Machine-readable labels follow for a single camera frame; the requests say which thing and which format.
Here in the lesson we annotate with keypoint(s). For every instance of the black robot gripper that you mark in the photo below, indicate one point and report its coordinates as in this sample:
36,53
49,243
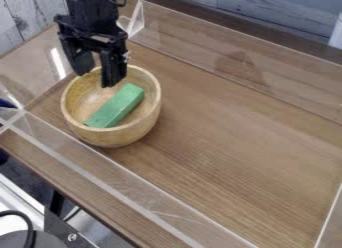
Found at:
88,29

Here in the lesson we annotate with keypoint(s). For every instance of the green rectangular block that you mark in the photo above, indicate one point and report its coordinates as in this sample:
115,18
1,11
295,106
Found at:
117,107

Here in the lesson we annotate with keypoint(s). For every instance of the light wooden bowl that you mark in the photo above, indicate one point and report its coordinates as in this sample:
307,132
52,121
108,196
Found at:
84,96

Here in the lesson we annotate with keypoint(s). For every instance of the blue object at left edge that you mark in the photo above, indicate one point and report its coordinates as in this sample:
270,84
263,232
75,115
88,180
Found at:
5,104

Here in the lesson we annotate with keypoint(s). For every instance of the black table leg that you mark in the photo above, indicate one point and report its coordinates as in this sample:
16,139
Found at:
56,203

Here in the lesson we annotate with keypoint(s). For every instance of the clear acrylic enclosure wall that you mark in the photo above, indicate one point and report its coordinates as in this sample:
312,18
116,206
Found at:
239,168

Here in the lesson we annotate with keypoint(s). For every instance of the black metal bracket with screw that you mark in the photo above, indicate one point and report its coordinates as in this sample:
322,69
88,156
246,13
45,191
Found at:
65,233

